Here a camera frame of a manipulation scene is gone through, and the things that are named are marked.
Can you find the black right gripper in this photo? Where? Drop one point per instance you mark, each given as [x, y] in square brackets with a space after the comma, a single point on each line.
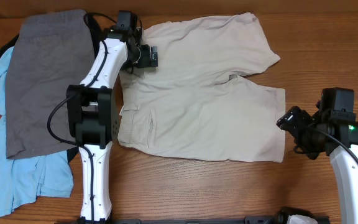
[291, 121]

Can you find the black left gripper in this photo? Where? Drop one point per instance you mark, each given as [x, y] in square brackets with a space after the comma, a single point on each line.
[145, 60]

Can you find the beige khaki shorts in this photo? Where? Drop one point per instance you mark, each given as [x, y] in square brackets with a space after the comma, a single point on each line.
[199, 103]

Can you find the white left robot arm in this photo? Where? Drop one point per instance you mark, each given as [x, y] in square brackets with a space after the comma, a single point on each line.
[92, 114]

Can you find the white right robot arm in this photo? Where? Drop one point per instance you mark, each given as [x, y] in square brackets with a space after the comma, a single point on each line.
[332, 130]

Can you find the grey shorts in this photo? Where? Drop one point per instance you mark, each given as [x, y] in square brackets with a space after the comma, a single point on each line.
[50, 84]

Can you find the black garment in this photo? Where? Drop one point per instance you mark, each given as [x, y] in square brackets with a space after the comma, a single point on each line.
[3, 49]

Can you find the light blue shirt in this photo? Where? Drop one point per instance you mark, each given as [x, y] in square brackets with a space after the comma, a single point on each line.
[23, 180]

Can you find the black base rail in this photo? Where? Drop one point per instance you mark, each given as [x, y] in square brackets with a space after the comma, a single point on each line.
[284, 215]

